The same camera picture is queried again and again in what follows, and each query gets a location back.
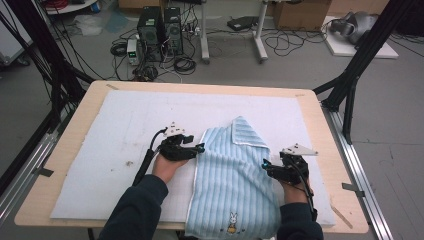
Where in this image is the hand-held gripper cable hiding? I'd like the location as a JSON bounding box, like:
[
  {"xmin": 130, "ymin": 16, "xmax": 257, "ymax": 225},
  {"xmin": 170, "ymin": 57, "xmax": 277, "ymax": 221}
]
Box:
[
  {"xmin": 289, "ymin": 159, "xmax": 318, "ymax": 222},
  {"xmin": 132, "ymin": 127, "xmax": 168, "ymax": 187}
]

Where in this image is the person's left hand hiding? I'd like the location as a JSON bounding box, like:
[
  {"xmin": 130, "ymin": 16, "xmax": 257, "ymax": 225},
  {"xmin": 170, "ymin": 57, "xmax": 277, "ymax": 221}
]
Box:
[{"xmin": 152, "ymin": 153, "xmax": 191, "ymax": 184}]

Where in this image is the cardboard box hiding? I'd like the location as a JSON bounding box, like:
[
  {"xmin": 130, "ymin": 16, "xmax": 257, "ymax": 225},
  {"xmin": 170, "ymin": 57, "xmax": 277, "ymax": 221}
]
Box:
[{"xmin": 273, "ymin": 0, "xmax": 333, "ymax": 32}]

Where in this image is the black flat box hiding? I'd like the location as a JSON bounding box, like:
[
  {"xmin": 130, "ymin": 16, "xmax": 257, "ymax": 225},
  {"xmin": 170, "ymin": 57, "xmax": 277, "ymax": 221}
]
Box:
[{"xmin": 227, "ymin": 15, "xmax": 259, "ymax": 32}]

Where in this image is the black tape piece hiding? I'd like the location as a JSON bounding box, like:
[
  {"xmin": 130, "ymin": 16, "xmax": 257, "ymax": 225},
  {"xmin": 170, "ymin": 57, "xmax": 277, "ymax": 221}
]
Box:
[
  {"xmin": 341, "ymin": 182, "xmax": 366, "ymax": 198},
  {"xmin": 33, "ymin": 167, "xmax": 54, "ymax": 178}
]

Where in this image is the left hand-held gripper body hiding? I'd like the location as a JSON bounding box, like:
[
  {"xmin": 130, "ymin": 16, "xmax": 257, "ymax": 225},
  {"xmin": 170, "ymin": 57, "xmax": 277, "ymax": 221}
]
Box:
[{"xmin": 159, "ymin": 121, "xmax": 198, "ymax": 162}]

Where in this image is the black computer tower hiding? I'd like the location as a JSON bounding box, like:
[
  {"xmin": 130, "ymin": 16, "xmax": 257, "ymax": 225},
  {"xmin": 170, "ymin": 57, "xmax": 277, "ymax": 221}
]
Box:
[
  {"xmin": 137, "ymin": 5, "xmax": 165, "ymax": 63},
  {"xmin": 163, "ymin": 6, "xmax": 184, "ymax": 56}
]

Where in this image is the blue striped towel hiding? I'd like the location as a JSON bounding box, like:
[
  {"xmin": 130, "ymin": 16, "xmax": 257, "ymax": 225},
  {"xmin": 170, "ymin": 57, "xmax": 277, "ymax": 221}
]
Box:
[{"xmin": 184, "ymin": 115, "xmax": 283, "ymax": 240}]

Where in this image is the clear plastic sheet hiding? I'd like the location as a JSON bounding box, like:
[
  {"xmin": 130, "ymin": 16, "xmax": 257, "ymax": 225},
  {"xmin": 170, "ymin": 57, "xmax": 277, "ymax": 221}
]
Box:
[{"xmin": 73, "ymin": 14, "xmax": 104, "ymax": 37}]

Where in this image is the white floor board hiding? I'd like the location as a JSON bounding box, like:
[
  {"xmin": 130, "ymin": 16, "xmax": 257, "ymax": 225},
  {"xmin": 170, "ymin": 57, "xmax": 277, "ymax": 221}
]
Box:
[{"xmin": 322, "ymin": 15, "xmax": 399, "ymax": 60}]

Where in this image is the loose black floor cable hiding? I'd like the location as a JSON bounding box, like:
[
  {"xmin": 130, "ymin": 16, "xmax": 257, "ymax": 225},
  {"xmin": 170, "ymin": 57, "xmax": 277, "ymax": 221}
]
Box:
[{"xmin": 264, "ymin": 28, "xmax": 329, "ymax": 58}]

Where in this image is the right hand-held gripper cable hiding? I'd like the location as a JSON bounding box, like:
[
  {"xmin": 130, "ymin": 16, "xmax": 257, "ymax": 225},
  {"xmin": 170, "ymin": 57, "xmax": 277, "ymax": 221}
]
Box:
[{"xmin": 289, "ymin": 159, "xmax": 318, "ymax": 222}]

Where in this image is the black metal frame strut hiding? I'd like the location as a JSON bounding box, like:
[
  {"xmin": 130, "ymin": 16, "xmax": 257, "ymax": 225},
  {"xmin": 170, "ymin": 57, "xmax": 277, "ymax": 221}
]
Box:
[
  {"xmin": 313, "ymin": 0, "xmax": 419, "ymax": 144},
  {"xmin": 0, "ymin": 0, "xmax": 96, "ymax": 134}
]

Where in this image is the white metal table frame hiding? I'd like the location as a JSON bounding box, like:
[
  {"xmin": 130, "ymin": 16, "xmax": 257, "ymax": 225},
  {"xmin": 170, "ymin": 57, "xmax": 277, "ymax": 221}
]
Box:
[{"xmin": 199, "ymin": 0, "xmax": 269, "ymax": 65}]

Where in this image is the white foam mat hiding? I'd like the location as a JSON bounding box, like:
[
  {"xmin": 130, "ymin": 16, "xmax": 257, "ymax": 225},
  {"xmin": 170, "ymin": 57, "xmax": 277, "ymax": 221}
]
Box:
[{"xmin": 49, "ymin": 89, "xmax": 337, "ymax": 228}]

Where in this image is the person's right hand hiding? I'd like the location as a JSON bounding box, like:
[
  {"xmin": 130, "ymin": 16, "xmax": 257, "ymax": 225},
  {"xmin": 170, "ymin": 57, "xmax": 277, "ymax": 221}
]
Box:
[{"xmin": 281, "ymin": 179, "xmax": 314, "ymax": 205}]

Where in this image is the left hand-held gripper cable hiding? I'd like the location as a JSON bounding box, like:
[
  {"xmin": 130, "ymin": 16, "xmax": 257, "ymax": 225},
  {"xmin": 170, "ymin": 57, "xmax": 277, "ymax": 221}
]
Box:
[{"xmin": 132, "ymin": 127, "xmax": 168, "ymax": 187}]

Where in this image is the white power supply unit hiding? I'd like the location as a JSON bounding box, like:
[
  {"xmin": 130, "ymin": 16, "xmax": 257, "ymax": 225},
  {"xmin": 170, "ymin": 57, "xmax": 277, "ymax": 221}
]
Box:
[{"xmin": 126, "ymin": 38, "xmax": 139, "ymax": 66}]

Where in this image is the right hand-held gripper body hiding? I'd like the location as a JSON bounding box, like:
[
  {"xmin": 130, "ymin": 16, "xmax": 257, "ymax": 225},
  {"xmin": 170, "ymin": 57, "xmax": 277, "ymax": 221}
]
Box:
[{"xmin": 271, "ymin": 143, "xmax": 318, "ymax": 186}]

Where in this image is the coiled black cable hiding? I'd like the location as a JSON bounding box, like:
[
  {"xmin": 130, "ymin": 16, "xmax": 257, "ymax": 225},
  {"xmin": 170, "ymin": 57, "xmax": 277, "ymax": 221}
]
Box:
[
  {"xmin": 109, "ymin": 41, "xmax": 128, "ymax": 58},
  {"xmin": 173, "ymin": 56, "xmax": 198, "ymax": 76}
]

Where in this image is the aluminium rail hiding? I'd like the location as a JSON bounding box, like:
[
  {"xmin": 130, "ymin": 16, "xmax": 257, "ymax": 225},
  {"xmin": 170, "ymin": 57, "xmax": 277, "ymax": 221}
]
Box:
[
  {"xmin": 321, "ymin": 103, "xmax": 394, "ymax": 240},
  {"xmin": 0, "ymin": 109, "xmax": 78, "ymax": 224}
]

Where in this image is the white round table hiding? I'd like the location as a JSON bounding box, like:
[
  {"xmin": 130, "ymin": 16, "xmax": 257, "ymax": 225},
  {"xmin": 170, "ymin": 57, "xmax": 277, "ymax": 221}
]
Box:
[{"xmin": 44, "ymin": 0, "xmax": 99, "ymax": 16}]

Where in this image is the grey rounded device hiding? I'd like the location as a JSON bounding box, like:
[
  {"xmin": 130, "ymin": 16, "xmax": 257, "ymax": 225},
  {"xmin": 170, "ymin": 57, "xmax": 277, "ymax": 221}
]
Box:
[{"xmin": 329, "ymin": 11, "xmax": 379, "ymax": 44}]

